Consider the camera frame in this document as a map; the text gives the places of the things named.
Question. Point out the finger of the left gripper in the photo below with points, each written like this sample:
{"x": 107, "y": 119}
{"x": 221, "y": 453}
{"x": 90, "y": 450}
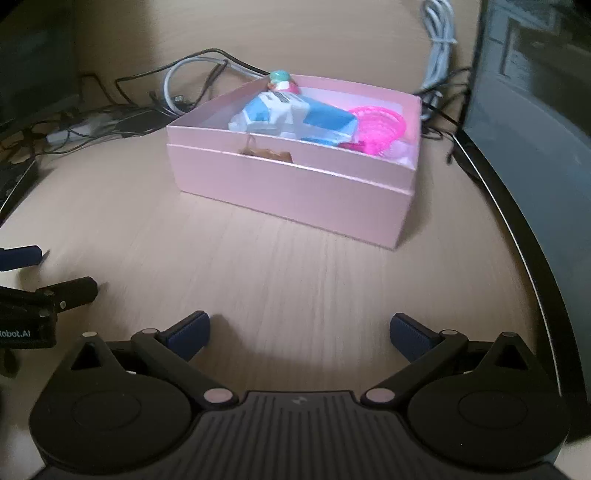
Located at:
{"x": 70, "y": 294}
{"x": 21, "y": 257}

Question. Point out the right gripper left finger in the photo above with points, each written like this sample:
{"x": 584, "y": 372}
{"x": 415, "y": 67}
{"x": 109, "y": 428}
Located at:
{"x": 168, "y": 353}

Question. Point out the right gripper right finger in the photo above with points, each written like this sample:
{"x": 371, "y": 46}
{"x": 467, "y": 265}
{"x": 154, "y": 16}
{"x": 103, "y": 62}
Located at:
{"x": 429, "y": 354}

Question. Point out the blue wet wipes packet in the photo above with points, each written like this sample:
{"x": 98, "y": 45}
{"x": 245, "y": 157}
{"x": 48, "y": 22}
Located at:
{"x": 291, "y": 116}

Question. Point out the colourful toy figure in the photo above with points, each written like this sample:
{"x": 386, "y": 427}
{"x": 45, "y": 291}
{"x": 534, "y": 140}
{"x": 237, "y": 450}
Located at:
{"x": 280, "y": 80}

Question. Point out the brown small object in box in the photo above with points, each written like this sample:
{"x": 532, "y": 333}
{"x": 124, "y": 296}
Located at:
{"x": 252, "y": 150}

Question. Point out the black keyboard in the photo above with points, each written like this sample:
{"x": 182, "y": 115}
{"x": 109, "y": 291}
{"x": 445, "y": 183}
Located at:
{"x": 16, "y": 181}

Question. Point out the white power strip on desk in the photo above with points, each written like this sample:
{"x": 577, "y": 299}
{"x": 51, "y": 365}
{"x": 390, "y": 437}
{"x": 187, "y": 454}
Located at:
{"x": 87, "y": 129}

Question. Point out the pink cardboard box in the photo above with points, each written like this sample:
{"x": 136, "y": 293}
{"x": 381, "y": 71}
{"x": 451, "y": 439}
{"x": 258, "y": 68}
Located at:
{"x": 360, "y": 196}

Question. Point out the pink plastic basket toy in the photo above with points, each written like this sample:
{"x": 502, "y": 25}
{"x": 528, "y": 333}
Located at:
{"x": 377, "y": 130}

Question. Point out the black computer monitor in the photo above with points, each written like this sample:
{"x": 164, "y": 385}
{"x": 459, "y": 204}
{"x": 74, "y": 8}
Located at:
{"x": 525, "y": 137}

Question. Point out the white plug with cable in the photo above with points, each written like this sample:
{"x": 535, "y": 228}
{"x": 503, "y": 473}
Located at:
{"x": 438, "y": 18}

